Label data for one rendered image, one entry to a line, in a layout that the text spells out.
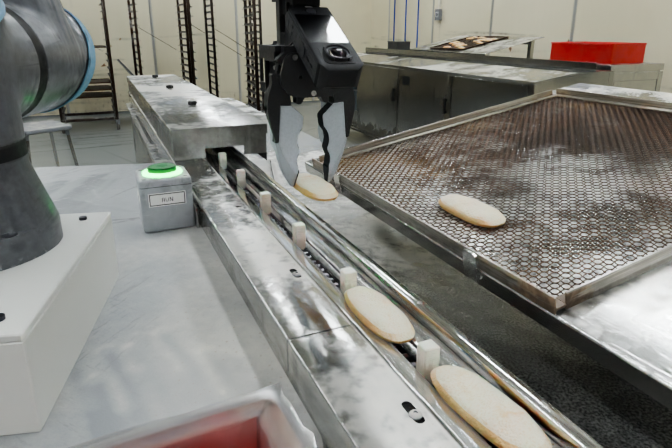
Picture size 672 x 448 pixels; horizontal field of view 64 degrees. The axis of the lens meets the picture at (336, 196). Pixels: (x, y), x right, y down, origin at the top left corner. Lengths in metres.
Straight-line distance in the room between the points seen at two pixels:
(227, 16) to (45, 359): 7.37
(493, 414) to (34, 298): 0.34
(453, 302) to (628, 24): 4.52
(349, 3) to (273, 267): 7.86
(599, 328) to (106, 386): 0.38
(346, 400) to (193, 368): 0.16
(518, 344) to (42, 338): 0.39
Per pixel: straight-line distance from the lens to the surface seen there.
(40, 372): 0.46
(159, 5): 7.59
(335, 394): 0.38
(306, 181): 0.60
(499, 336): 0.54
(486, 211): 0.59
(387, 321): 0.46
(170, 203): 0.78
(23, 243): 0.54
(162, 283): 0.64
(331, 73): 0.49
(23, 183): 0.55
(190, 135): 1.02
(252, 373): 0.47
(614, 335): 0.43
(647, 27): 4.90
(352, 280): 0.52
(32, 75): 0.58
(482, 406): 0.39
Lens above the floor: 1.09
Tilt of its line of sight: 17 degrees down
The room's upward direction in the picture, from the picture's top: straight up
